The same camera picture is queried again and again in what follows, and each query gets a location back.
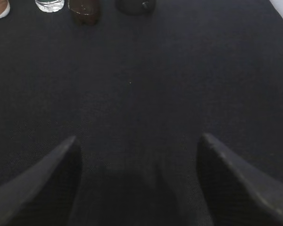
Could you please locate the transparent plastic cup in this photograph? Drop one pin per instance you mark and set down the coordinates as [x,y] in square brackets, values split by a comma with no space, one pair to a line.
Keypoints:
[50,6]

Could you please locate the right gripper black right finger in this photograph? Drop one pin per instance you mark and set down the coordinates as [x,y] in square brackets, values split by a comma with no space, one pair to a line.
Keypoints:
[236,193]

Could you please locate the cola bottle with red label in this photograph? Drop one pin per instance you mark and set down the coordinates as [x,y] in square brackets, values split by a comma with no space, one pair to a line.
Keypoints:
[85,11]

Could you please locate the black table mat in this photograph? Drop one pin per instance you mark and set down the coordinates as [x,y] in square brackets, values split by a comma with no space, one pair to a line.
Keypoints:
[138,92]

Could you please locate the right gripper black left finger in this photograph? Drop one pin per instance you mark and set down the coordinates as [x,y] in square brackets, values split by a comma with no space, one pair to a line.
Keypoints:
[44,194]

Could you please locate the dark round bottle base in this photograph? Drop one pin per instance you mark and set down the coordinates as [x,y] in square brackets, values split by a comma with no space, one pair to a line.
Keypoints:
[135,7]

